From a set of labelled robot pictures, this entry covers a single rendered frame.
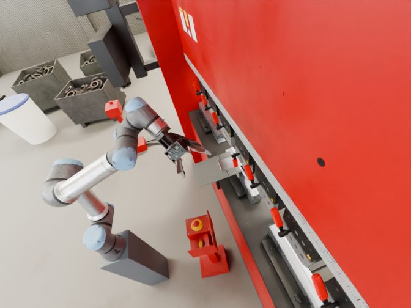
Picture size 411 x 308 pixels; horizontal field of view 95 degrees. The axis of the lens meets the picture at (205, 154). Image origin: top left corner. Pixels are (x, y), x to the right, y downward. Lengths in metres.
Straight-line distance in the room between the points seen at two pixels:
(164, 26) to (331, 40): 1.37
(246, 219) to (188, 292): 1.06
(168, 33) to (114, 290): 2.21
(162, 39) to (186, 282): 1.98
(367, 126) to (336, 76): 0.08
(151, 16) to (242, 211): 1.37
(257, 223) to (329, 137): 0.83
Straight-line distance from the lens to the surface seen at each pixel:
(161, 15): 1.59
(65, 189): 0.88
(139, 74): 2.26
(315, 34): 0.35
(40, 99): 5.48
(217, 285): 1.96
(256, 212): 1.16
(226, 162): 1.19
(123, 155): 0.66
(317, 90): 0.37
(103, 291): 2.34
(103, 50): 1.79
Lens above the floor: 1.93
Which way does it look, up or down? 47 degrees down
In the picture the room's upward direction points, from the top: 16 degrees counter-clockwise
